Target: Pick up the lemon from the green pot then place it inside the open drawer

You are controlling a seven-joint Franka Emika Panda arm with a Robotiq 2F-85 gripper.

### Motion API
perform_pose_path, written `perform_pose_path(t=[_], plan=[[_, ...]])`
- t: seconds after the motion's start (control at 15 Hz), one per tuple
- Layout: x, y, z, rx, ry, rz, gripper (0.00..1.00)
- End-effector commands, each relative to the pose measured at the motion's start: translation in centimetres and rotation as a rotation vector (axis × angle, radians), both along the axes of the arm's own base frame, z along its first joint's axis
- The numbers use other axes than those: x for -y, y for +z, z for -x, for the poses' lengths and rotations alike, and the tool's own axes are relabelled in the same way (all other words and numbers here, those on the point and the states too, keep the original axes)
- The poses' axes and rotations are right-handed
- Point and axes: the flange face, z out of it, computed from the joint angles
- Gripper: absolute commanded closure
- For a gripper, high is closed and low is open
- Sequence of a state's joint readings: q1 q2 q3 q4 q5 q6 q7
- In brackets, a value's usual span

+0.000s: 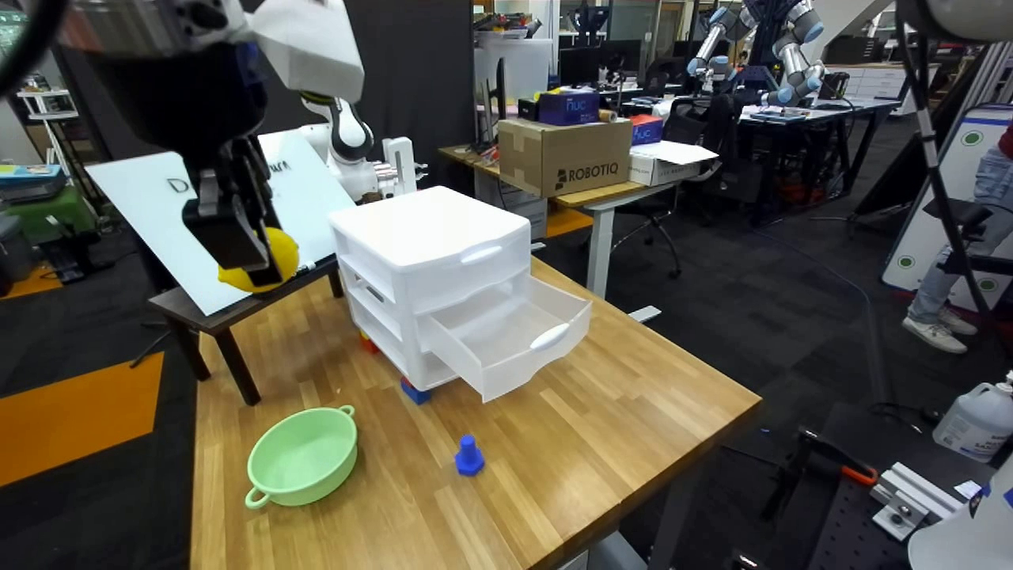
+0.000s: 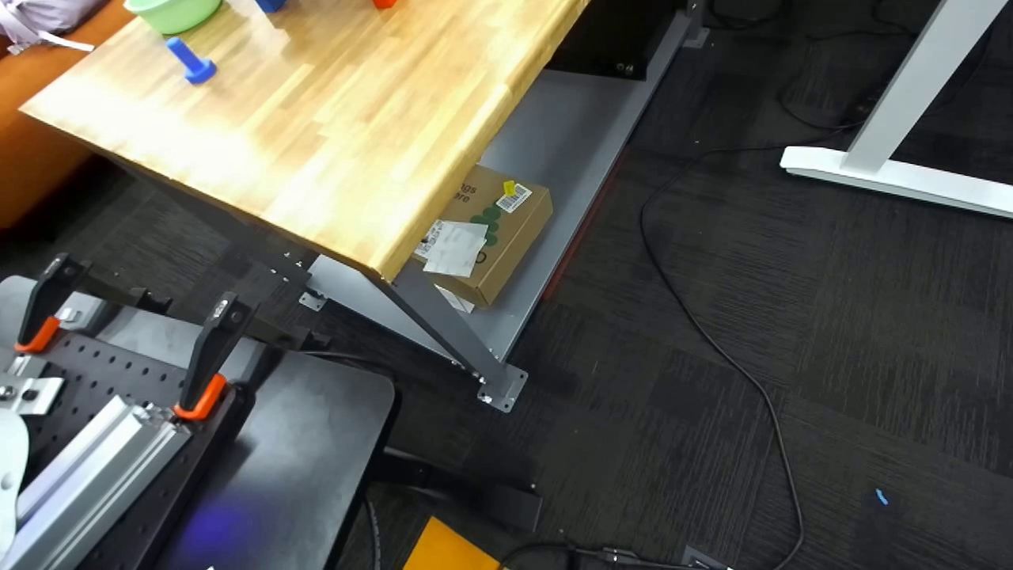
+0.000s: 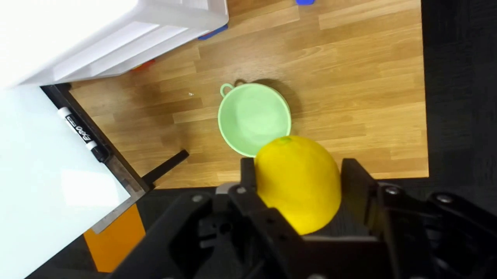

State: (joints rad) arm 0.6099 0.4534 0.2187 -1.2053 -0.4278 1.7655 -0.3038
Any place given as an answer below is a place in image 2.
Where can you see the cardboard box with label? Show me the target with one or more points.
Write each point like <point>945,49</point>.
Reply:
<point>509,239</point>

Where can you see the small red block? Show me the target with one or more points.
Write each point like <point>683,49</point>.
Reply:
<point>385,4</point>

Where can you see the small blue block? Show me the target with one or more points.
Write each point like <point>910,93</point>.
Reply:
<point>271,4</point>

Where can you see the blue plastic peg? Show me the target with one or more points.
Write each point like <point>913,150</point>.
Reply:
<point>190,64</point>

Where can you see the white desk leg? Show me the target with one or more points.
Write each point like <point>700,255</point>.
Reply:
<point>908,106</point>

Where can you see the aluminium extrusion profile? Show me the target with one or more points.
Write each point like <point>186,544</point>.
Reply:
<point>96,478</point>

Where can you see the white cloth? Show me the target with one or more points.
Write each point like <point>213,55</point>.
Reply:
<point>41,17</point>

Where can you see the dark metal table frame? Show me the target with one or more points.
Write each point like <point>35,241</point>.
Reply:
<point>443,317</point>

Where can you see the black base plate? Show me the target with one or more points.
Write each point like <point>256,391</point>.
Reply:
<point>295,453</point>

